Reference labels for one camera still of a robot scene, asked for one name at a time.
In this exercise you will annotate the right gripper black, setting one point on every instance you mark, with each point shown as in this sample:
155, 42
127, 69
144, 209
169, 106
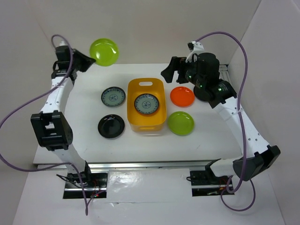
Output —
176, 63

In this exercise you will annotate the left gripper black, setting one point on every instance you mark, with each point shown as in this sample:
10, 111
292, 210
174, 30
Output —
87, 61

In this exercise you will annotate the green plate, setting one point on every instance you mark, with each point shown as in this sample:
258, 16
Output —
181, 123
104, 51

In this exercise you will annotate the blue patterned plate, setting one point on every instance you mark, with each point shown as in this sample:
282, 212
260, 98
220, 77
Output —
146, 104
113, 96

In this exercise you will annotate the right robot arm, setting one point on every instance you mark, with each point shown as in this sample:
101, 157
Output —
203, 72

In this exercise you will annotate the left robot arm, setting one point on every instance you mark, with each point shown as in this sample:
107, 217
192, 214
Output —
50, 125

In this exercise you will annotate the yellow plastic bin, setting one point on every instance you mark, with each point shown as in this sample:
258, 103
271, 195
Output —
141, 122

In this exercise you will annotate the orange plate far left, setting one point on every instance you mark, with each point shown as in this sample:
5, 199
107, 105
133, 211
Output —
182, 96

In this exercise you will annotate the black plate right side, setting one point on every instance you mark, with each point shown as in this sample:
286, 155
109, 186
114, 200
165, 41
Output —
202, 94

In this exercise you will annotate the black plate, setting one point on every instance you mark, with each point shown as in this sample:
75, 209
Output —
111, 126
202, 94

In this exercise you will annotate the black plate left side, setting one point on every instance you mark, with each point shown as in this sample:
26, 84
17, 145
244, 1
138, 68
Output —
111, 126

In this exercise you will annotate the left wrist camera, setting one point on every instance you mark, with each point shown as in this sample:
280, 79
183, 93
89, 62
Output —
61, 44

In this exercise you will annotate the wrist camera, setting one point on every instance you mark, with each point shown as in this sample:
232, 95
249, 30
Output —
61, 44
195, 48

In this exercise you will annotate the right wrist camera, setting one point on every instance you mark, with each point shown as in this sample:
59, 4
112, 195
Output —
195, 48

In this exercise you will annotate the aluminium side rail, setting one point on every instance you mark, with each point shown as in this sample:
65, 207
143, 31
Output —
224, 74

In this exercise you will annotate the aluminium front rail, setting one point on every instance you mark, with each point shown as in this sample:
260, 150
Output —
149, 165

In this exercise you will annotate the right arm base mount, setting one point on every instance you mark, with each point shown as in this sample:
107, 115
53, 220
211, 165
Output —
205, 183

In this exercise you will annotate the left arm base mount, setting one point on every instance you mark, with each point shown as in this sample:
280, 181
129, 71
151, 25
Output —
94, 184

